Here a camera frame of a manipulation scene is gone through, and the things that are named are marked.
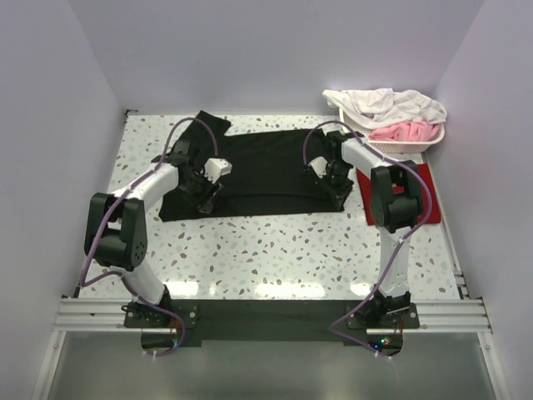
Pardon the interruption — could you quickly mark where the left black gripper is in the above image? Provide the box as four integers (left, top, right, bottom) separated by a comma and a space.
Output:
180, 167, 222, 213

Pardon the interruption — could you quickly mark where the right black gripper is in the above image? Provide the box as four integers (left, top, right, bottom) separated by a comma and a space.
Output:
316, 160, 355, 210

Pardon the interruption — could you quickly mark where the black t shirt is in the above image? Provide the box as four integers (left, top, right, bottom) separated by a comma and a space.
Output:
158, 111, 346, 222

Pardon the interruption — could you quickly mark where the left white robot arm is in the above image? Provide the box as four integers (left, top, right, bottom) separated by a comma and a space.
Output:
79, 139, 232, 327

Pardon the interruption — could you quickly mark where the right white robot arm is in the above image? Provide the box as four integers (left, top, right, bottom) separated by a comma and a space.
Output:
302, 132, 429, 328

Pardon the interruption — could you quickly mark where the white perforated laundry basket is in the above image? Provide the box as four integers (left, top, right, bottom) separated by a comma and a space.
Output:
338, 109, 446, 153

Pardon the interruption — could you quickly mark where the white crumpled t shirt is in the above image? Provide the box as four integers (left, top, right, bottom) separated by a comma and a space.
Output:
322, 88, 447, 129

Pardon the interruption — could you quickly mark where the folded red t shirt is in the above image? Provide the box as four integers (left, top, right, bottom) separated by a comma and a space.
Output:
356, 163, 442, 226

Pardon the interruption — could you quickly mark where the pink crumpled t shirt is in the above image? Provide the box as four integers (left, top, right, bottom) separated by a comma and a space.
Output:
369, 121, 441, 143

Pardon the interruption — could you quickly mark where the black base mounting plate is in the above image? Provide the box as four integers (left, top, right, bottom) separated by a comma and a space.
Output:
122, 299, 421, 355

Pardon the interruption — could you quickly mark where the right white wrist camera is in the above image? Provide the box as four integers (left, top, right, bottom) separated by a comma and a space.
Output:
306, 156, 328, 179

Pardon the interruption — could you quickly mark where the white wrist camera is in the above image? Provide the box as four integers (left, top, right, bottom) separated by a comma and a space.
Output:
203, 157, 232, 183
306, 156, 328, 179

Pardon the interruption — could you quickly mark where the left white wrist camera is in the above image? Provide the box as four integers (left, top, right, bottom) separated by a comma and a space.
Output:
203, 157, 232, 183

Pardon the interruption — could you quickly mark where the aluminium extrusion rail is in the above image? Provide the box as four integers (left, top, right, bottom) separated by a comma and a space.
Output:
52, 298, 492, 333

